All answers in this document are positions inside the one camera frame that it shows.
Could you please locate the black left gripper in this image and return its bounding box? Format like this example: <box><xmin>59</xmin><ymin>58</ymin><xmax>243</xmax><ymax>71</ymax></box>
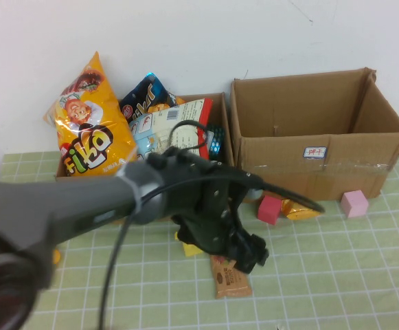
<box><xmin>173</xmin><ymin>178</ymin><xmax>271</xmax><ymax>276</ymax></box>

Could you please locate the brown snack bar packet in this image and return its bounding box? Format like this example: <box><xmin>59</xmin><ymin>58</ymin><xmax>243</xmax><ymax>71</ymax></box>
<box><xmin>209</xmin><ymin>253</ymin><xmax>253</xmax><ymax>299</ymax></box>

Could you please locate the large orange chip bag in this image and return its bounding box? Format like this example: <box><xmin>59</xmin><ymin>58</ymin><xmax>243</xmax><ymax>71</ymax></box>
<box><xmin>43</xmin><ymin>51</ymin><xmax>138</xmax><ymax>178</ymax></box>

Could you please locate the small gold snack packet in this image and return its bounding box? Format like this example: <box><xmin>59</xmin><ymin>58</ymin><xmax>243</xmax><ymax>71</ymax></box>
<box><xmin>280</xmin><ymin>198</ymin><xmax>326</xmax><ymax>221</ymax></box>

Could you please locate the magenta foam cube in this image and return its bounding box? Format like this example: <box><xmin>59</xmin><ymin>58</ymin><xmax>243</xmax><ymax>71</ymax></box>
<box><xmin>256</xmin><ymin>195</ymin><xmax>283</xmax><ymax>226</ymax></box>

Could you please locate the yellow foam cube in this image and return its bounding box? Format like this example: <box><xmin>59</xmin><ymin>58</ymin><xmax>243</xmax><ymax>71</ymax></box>
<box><xmin>181</xmin><ymin>240</ymin><xmax>205</xmax><ymax>257</ymax></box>

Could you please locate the green checked tablecloth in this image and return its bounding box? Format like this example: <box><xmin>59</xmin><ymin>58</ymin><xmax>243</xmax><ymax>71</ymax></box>
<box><xmin>0</xmin><ymin>133</ymin><xmax>399</xmax><ymax>330</ymax></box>

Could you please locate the taped cardboard box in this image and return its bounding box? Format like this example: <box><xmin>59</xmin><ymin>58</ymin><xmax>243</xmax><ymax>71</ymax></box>
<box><xmin>229</xmin><ymin>67</ymin><xmax>399</xmax><ymax>204</ymax></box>

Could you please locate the light pink foam cube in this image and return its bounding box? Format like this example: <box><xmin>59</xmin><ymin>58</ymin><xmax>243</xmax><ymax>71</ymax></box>
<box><xmin>339</xmin><ymin>190</ymin><xmax>369</xmax><ymax>219</ymax></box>

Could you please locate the blue polka dot packet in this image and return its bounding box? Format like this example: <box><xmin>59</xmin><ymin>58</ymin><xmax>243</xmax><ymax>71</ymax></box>
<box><xmin>205</xmin><ymin>124</ymin><xmax>226</xmax><ymax>161</ymax></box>

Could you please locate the cardboard box with F2 print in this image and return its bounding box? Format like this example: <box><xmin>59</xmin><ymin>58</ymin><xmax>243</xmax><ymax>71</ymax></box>
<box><xmin>54</xmin><ymin>91</ymin><xmax>236</xmax><ymax>225</ymax></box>

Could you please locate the white label with red writing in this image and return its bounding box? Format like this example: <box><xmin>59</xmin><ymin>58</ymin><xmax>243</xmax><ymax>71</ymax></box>
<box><xmin>304</xmin><ymin>146</ymin><xmax>328</xmax><ymax>159</ymax></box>

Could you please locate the red and white chip bag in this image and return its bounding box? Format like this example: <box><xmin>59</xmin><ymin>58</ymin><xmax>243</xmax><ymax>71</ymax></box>
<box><xmin>128</xmin><ymin>98</ymin><xmax>214</xmax><ymax>164</ymax></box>

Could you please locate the dark blue chip bag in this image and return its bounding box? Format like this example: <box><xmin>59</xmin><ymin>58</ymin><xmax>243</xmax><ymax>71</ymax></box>
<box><xmin>119</xmin><ymin>72</ymin><xmax>186</xmax><ymax>123</ymax></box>

